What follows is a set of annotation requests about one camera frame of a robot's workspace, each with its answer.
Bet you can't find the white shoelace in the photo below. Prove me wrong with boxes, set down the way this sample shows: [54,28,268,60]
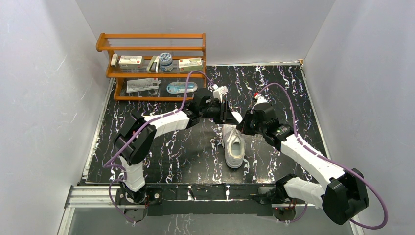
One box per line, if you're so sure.
[222,127,244,146]

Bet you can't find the white sneaker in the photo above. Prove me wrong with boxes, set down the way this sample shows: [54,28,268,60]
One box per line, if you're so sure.
[222,124,245,168]

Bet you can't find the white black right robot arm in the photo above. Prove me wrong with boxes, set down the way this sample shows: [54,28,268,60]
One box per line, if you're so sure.
[237,102,369,225]

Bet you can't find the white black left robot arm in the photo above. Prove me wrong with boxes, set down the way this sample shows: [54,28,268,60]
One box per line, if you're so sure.
[114,89,242,204]

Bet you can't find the blue packaged toothbrush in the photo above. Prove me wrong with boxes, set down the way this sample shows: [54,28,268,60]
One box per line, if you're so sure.
[166,82,198,94]

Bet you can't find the white green box right shelf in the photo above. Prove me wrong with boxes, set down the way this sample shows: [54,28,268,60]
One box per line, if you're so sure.
[178,57,203,72]

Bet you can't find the blue white round jar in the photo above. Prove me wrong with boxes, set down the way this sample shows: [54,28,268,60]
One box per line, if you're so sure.
[158,52,174,72]

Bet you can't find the white packaged item lower shelf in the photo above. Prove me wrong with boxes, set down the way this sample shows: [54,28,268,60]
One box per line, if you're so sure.
[126,78,161,93]

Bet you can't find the orange wooden shelf rack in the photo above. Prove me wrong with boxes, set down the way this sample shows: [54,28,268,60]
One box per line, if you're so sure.
[96,33,208,102]

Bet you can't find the white box left shelf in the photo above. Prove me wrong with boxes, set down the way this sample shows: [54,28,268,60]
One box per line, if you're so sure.
[118,55,144,69]

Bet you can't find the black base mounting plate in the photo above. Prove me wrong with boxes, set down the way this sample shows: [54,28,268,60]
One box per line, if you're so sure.
[112,184,305,221]

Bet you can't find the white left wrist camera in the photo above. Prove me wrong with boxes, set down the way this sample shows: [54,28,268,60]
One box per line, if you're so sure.
[212,84,228,102]

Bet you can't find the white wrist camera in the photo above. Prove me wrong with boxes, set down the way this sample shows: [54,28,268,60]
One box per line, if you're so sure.
[252,93,270,111]
[212,84,228,102]

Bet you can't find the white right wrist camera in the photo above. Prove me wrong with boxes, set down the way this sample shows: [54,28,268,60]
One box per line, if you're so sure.
[252,93,270,111]

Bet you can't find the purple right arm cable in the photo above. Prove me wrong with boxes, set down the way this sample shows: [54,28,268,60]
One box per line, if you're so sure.
[256,82,389,230]

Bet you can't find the white handle tool left shelf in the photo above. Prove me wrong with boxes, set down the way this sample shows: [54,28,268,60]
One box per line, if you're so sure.
[110,53,118,67]

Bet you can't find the aluminium rail frame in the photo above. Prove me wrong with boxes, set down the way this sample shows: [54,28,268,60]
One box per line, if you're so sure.
[65,185,357,209]

